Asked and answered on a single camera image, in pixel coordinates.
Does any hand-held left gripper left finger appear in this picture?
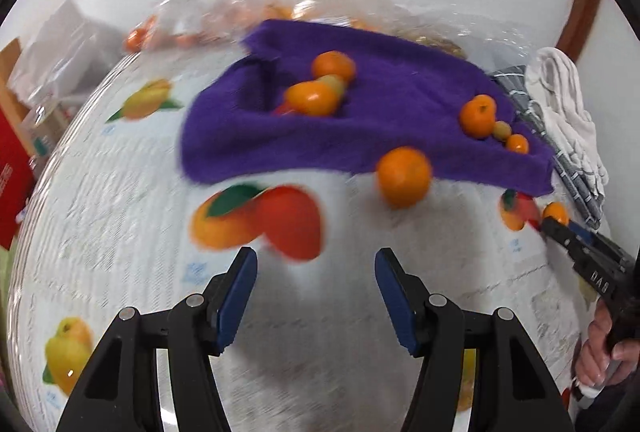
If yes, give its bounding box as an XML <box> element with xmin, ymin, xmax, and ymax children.
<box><xmin>56</xmin><ymin>246</ymin><xmax>259</xmax><ymax>432</ymax></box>

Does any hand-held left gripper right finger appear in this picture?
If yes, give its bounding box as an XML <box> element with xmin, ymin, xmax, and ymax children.
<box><xmin>375</xmin><ymin>247</ymin><xmax>576</xmax><ymax>432</ymax></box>

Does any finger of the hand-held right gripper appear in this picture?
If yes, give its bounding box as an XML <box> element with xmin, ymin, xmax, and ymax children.
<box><xmin>566</xmin><ymin>222</ymin><xmax>635</xmax><ymax>265</ymax></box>
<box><xmin>540</xmin><ymin>216</ymin><xmax>590</xmax><ymax>269</ymax></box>

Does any small orange kumquat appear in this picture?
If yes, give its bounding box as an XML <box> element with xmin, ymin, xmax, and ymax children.
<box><xmin>542</xmin><ymin>202</ymin><xmax>570</xmax><ymax>226</ymax></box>
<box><xmin>316</xmin><ymin>74</ymin><xmax>347</xmax><ymax>99</ymax></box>

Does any round orange mandarin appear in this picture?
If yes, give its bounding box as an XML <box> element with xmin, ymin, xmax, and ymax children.
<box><xmin>311</xmin><ymin>50</ymin><xmax>357</xmax><ymax>83</ymax></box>
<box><xmin>376</xmin><ymin>147</ymin><xmax>433</xmax><ymax>209</ymax></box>
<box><xmin>459</xmin><ymin>94</ymin><xmax>497</xmax><ymax>139</ymax></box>

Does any large oval orange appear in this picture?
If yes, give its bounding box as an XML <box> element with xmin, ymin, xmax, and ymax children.
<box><xmin>285</xmin><ymin>80</ymin><xmax>340</xmax><ymax>117</ymax></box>

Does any person's right forearm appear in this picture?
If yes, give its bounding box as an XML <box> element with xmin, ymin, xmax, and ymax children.
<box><xmin>567</xmin><ymin>377</ymin><xmax>640</xmax><ymax>432</ymax></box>

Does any person's right hand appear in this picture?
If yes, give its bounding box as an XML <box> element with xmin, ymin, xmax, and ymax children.
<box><xmin>572</xmin><ymin>299</ymin><xmax>640</xmax><ymax>388</ymax></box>

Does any fruit-printed lace tablecloth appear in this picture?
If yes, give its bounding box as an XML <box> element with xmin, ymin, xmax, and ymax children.
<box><xmin>5</xmin><ymin>39</ymin><xmax>601</xmax><ymax>432</ymax></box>

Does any grey checked cloth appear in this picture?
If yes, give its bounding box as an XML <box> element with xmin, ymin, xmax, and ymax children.
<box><xmin>487</xmin><ymin>64</ymin><xmax>603</xmax><ymax>229</ymax></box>

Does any white cloth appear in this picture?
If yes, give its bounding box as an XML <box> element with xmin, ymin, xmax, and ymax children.
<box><xmin>525</xmin><ymin>47</ymin><xmax>610</xmax><ymax>208</ymax></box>

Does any purple towel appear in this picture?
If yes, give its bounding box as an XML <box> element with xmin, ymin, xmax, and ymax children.
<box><xmin>178</xmin><ymin>18</ymin><xmax>556</xmax><ymax>198</ymax></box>

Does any green cloth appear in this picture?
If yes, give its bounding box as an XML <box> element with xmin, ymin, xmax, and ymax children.
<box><xmin>0</xmin><ymin>239</ymin><xmax>18</xmax><ymax>383</ymax></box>

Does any red paper bag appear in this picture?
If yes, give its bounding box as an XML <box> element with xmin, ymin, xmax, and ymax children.
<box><xmin>0</xmin><ymin>107</ymin><xmax>38</xmax><ymax>249</ymax></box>

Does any pile of bagged mandarins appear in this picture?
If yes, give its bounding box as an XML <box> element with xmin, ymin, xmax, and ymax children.
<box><xmin>124</xmin><ymin>4</ymin><xmax>381</xmax><ymax>53</ymax></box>

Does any white plastic bag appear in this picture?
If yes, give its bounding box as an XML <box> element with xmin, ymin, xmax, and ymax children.
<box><xmin>10</xmin><ymin>0</ymin><xmax>126</xmax><ymax>103</ymax></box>

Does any wooden board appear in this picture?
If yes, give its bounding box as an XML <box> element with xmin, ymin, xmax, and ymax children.
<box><xmin>0</xmin><ymin>37</ymin><xmax>31</xmax><ymax>123</ymax></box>

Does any wooden door frame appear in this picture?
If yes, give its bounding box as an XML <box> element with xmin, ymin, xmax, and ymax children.
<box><xmin>555</xmin><ymin>0</ymin><xmax>606</xmax><ymax>63</ymax></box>

